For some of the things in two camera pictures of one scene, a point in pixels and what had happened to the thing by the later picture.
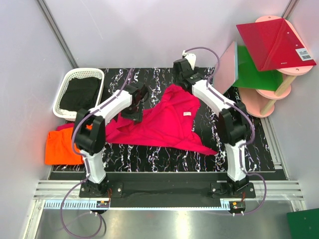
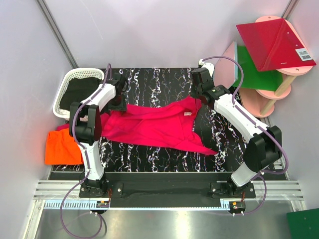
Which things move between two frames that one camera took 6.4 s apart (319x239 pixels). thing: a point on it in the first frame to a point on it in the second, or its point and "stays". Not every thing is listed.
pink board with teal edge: (228, 73) stays
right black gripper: (174, 77) to (192, 87)
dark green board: (304, 224) stays
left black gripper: (136, 116) to (121, 107)
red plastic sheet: (274, 45) stays
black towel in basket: (80, 93) stays
